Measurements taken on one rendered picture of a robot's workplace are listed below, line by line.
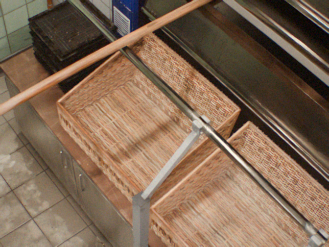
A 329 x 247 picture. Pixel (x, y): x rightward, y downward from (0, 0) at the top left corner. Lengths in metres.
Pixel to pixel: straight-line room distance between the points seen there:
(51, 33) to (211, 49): 0.70
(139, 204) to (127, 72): 0.85
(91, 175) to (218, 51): 0.69
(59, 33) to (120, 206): 0.77
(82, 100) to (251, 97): 0.73
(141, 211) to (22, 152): 1.38
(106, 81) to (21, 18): 1.02
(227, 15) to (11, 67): 1.12
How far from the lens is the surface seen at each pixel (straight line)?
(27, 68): 2.61
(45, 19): 2.47
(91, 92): 2.36
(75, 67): 1.73
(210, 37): 2.09
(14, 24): 3.26
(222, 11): 1.97
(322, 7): 1.59
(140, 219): 1.81
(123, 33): 2.57
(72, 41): 2.35
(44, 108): 2.45
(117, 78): 2.42
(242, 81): 2.03
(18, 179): 2.95
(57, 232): 2.77
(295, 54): 1.54
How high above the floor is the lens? 2.48
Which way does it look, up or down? 53 degrees down
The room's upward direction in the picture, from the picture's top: 4 degrees clockwise
